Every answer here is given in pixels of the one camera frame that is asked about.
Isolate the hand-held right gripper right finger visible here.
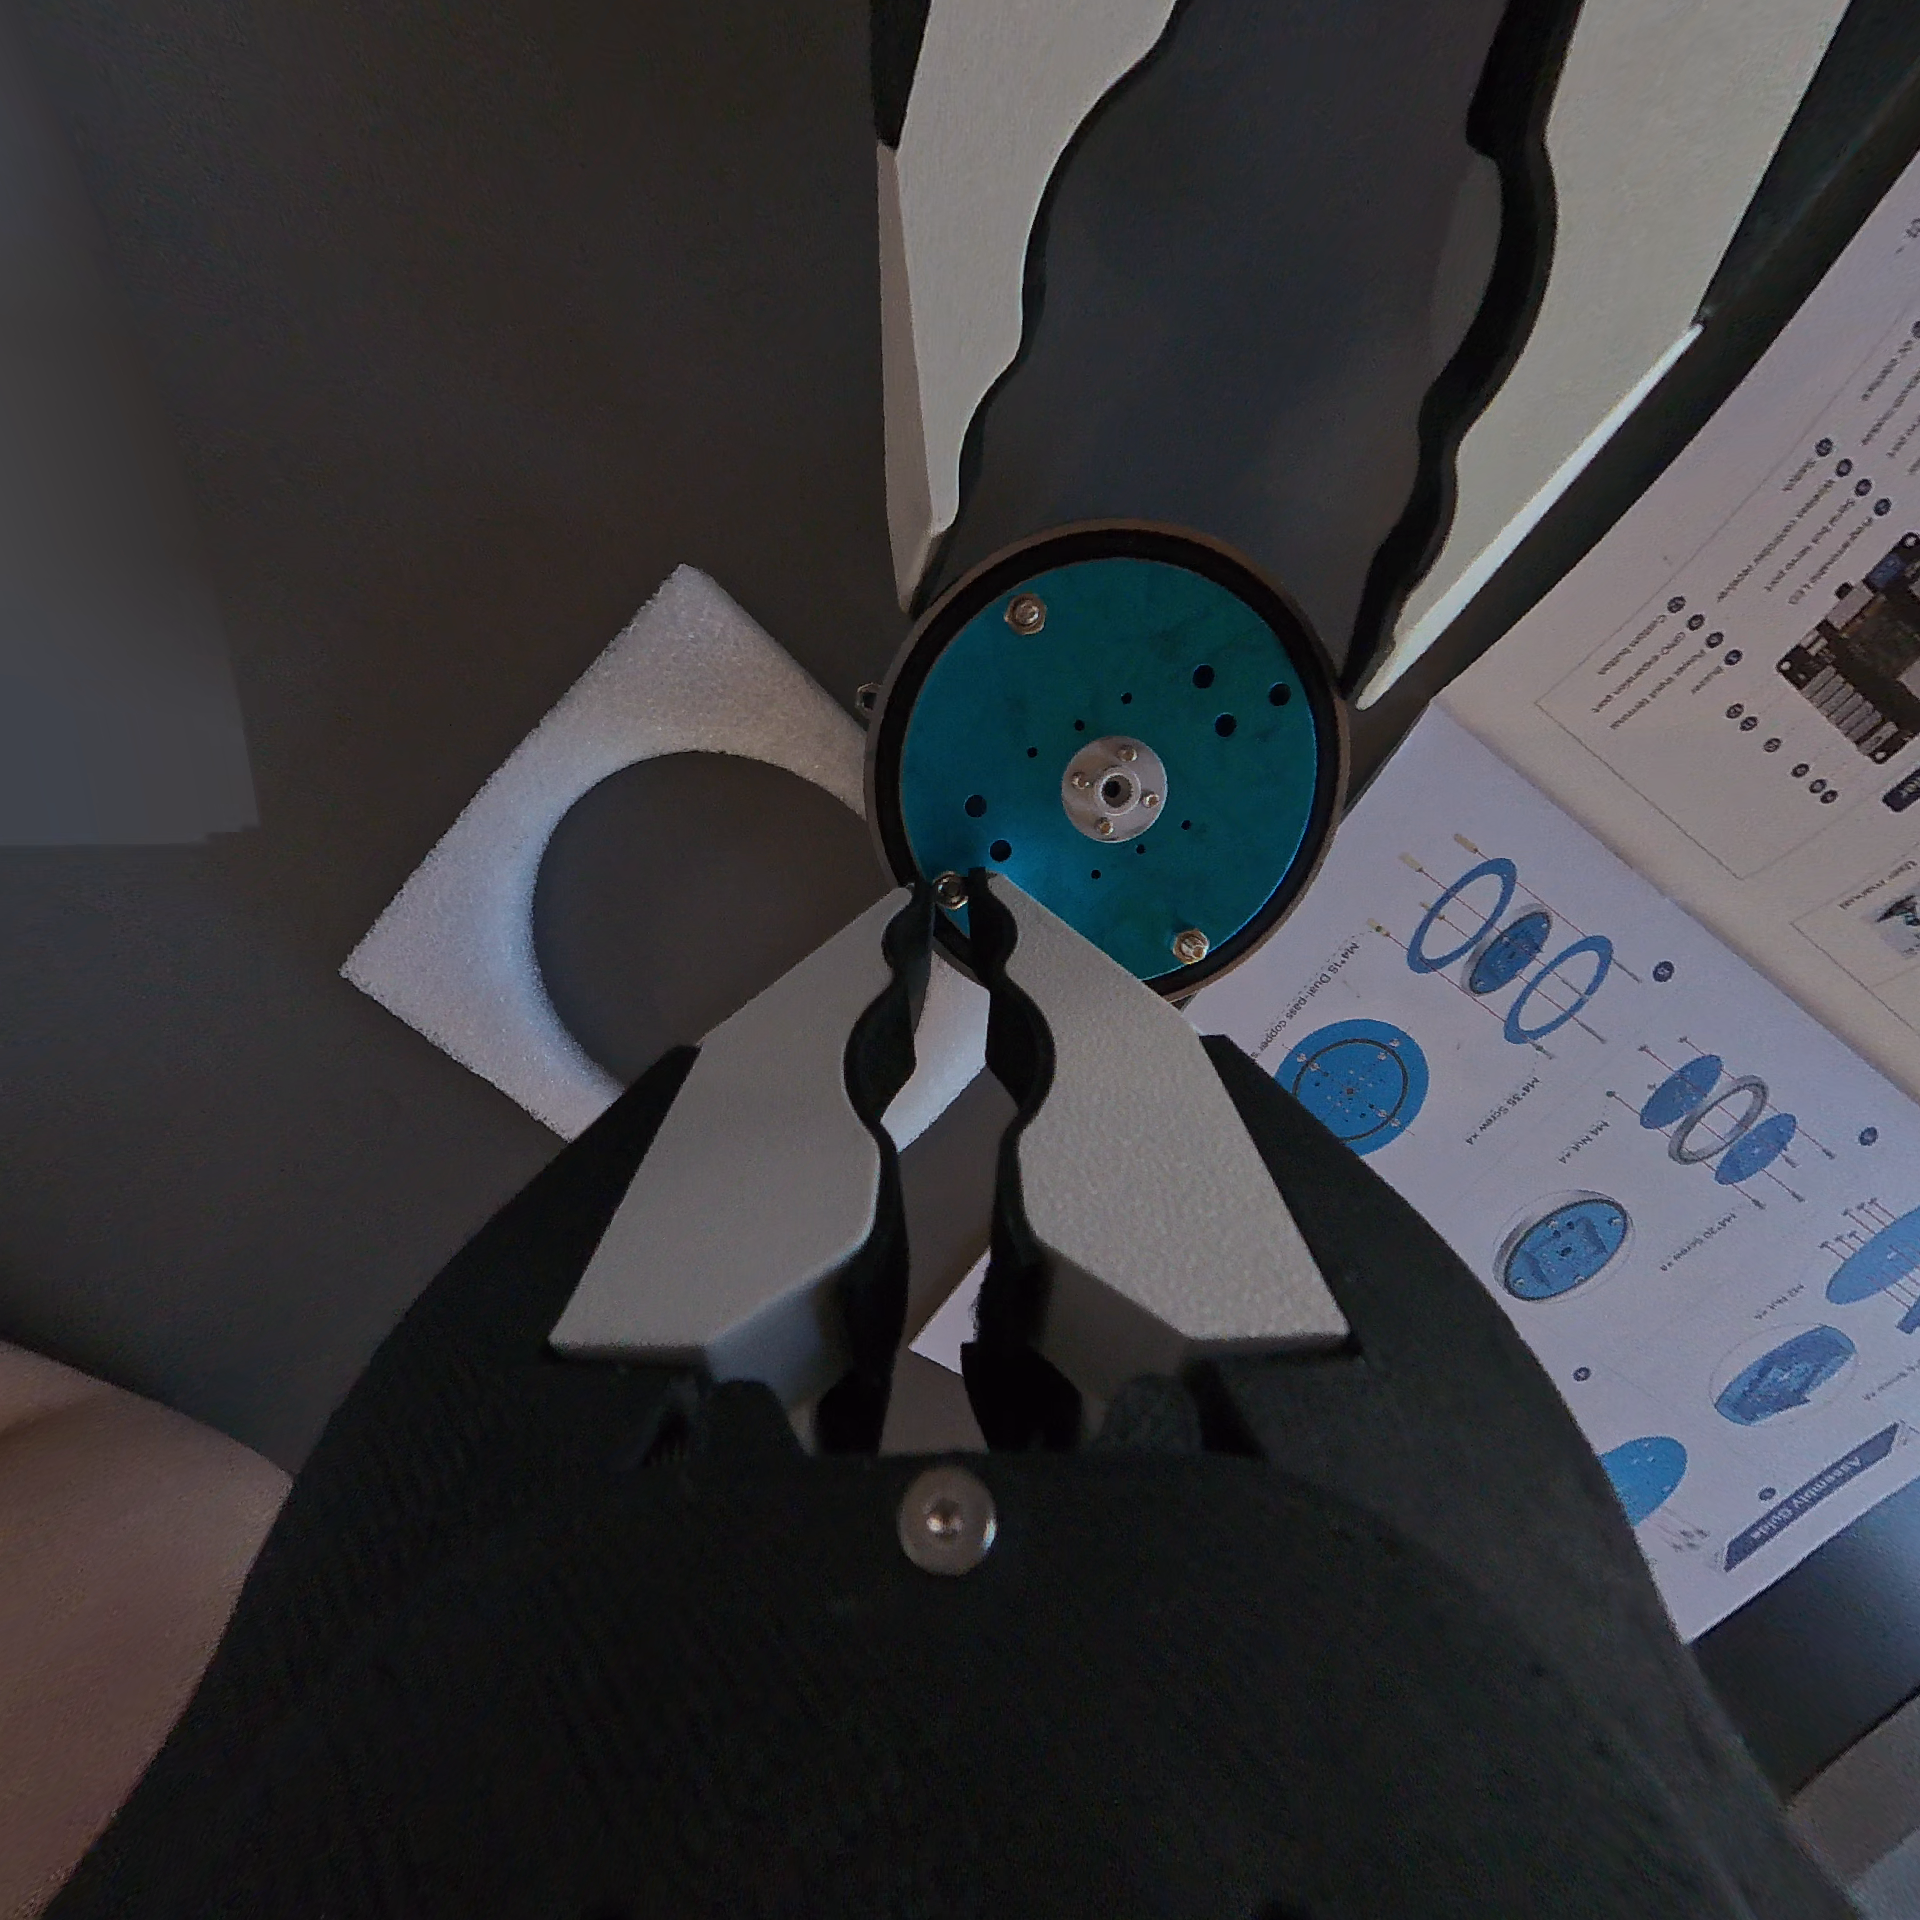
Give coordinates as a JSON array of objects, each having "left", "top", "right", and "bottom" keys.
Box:
[{"left": 958, "top": 863, "right": 1352, "bottom": 1455}]

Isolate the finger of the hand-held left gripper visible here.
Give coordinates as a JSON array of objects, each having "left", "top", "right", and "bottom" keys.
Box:
[
  {"left": 875, "top": 0, "right": 1210, "bottom": 609},
  {"left": 1338, "top": 0, "right": 1865, "bottom": 709}
]

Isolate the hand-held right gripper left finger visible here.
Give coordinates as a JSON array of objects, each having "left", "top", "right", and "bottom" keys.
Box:
[{"left": 550, "top": 886, "right": 920, "bottom": 1455}]

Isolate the blue round turntable disc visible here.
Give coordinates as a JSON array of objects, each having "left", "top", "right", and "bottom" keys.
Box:
[{"left": 863, "top": 517, "right": 1360, "bottom": 1003}]

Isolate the white foam pad with hole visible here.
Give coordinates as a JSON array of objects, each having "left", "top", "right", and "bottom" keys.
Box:
[{"left": 343, "top": 563, "right": 991, "bottom": 1157}]

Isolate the assembly sheet with blue circles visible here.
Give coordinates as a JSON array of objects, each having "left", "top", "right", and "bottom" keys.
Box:
[{"left": 917, "top": 704, "right": 1920, "bottom": 1644}]

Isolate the manual sheet with board pictures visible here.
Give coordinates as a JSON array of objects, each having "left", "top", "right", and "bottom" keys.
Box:
[{"left": 1447, "top": 187, "right": 1920, "bottom": 1036}]

